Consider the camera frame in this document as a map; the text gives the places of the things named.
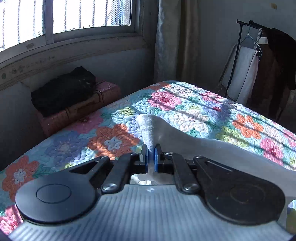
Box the white sweatshirt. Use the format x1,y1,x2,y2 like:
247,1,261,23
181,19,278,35
129,114,296,209

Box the dark hanging clothes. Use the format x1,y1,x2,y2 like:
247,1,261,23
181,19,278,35
250,28,295,119

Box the black clothes rack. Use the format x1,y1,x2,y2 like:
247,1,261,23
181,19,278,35
224,19,268,97

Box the colourful floral quilt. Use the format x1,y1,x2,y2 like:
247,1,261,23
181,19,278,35
1,81,295,235

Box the black bag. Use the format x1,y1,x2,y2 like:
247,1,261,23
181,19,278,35
31,66,96,117

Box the white hanging garment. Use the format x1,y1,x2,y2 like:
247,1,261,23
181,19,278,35
219,45,259,105

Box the grey curtain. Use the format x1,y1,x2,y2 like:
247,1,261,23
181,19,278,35
154,0,200,83

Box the window with metal grille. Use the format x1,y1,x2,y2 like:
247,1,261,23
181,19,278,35
1,1,140,62

